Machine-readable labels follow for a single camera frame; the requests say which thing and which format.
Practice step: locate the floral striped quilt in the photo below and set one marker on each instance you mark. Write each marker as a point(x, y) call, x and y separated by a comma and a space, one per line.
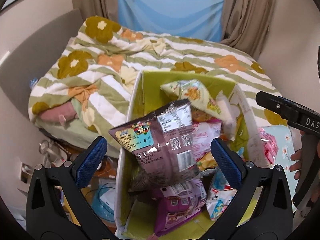
point(98, 70)

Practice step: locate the blue window cloth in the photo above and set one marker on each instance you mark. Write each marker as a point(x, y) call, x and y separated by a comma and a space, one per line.
point(186, 18)

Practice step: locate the green cardboard box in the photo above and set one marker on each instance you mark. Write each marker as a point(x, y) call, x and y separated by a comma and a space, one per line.
point(136, 219)

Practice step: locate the purple snack bag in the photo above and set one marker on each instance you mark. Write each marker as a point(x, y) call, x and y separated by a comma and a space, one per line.
point(177, 204)

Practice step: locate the yellow black snack packet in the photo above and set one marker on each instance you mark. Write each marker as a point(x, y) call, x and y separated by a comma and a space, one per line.
point(206, 162)

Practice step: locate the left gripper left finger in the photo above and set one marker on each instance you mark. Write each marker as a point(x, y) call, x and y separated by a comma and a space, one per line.
point(86, 163)

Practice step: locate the person's right hand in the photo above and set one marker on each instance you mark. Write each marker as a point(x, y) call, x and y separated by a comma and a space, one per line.
point(296, 167)

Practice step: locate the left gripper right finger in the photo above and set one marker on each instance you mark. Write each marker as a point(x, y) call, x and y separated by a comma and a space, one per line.
point(229, 162)

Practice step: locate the green cartoon snack bag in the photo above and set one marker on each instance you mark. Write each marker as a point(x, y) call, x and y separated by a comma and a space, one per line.
point(196, 92)

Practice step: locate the beige right curtain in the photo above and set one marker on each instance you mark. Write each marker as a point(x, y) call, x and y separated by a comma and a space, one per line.
point(245, 24)

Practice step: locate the pink red striped packet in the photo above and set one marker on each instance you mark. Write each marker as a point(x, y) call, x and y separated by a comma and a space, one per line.
point(270, 145)

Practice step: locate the pink white Oishi bag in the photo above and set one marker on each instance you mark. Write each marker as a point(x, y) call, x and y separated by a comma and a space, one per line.
point(202, 136)

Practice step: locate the pink pillow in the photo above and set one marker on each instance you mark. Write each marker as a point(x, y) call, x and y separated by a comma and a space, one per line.
point(60, 114)

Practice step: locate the brown chocolate candy bag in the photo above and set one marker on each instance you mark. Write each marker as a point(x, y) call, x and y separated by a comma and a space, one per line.
point(162, 145)

